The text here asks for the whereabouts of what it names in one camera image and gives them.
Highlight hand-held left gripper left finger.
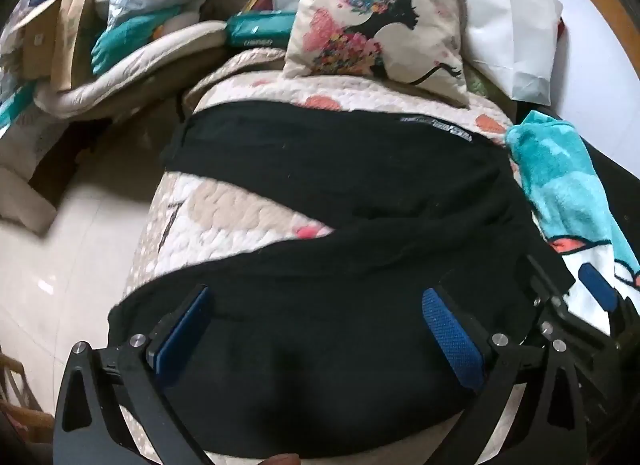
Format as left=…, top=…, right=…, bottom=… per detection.
left=52, top=285, right=213, bottom=465

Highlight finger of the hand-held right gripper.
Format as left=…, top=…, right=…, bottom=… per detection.
left=579, top=262, right=640, bottom=341
left=522, top=252, right=577, bottom=341

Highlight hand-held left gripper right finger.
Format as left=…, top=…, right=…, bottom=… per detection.
left=422, top=287, right=587, bottom=465

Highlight black pants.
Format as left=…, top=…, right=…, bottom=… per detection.
left=107, top=100, right=576, bottom=461

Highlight teal printed towel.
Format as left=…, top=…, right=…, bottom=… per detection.
left=505, top=110, right=640, bottom=336

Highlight quilted heart print bedspread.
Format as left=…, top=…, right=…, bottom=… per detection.
left=120, top=52, right=521, bottom=465

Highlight wooden chair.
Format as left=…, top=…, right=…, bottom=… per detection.
left=0, top=340, right=56, bottom=446

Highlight flat beige box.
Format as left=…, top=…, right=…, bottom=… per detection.
left=0, top=165, right=58, bottom=236

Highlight beige folded cushion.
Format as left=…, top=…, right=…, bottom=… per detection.
left=35, top=20, right=231, bottom=118

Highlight teal cloth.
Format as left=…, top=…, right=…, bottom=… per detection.
left=90, top=5, right=183, bottom=78

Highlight floral figure print pillow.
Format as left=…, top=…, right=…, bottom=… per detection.
left=282, top=0, right=471, bottom=108

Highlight teal plastic packet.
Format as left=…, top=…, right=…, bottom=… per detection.
left=225, top=10, right=296, bottom=50

